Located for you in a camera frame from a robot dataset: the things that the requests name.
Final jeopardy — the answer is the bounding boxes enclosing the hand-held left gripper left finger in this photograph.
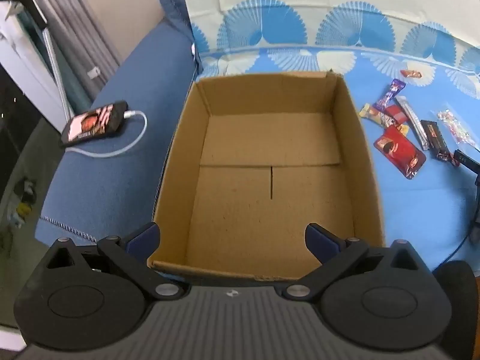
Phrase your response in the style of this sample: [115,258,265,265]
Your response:
[45,222,184,301]

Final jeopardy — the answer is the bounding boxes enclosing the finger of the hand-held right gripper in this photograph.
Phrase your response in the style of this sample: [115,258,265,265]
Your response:
[454,150,480,173]

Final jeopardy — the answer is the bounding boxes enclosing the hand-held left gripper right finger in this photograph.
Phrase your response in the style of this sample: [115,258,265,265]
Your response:
[286,223,428,301]

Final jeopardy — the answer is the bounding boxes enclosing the clear bag of candies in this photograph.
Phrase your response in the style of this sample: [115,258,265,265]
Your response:
[431,109,473,145]

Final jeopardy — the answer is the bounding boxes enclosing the dark brown chocolate bar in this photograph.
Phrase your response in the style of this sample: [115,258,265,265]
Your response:
[420,119,451,160]

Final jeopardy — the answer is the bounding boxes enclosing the silver white snack bar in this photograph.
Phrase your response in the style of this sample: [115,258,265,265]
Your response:
[395,95,430,151]

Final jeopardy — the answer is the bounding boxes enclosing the dark red snack pouch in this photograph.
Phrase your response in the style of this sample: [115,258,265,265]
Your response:
[374,124,427,180]

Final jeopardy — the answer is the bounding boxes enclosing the brown cardboard box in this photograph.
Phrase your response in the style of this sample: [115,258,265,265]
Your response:
[147,71,386,282]

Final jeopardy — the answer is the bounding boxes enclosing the long red snack packet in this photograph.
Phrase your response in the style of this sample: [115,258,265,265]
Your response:
[382,105,410,130]

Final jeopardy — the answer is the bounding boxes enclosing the purple snack bar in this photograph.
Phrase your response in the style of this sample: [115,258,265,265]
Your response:
[375,79,407,111]

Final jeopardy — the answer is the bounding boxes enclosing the yellow snack packet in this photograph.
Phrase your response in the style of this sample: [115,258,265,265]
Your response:
[359,103,387,124]

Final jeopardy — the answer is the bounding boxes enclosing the blue sofa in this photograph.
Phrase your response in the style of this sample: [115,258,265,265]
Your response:
[35,0,205,248]

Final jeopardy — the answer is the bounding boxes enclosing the blue fan-print sheet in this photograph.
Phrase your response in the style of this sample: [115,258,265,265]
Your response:
[180,0,480,274]

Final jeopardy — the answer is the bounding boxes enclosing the black smartphone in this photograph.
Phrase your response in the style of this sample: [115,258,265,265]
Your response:
[60,100,130,149]

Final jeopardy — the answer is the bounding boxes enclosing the garment steamer on stand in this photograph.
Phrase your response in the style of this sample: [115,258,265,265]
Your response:
[52,41,92,117]

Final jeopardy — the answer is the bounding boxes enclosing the grey curtain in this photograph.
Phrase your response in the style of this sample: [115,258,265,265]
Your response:
[43,0,122,83]

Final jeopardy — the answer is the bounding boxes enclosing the white charging cable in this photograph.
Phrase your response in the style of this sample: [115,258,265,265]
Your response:
[65,109,148,158]

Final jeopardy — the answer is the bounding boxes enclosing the braided steamer hose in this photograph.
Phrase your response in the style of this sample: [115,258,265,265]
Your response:
[41,28,74,121]

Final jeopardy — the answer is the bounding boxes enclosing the white window frame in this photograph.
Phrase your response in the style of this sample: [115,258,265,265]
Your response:
[0,0,72,132]

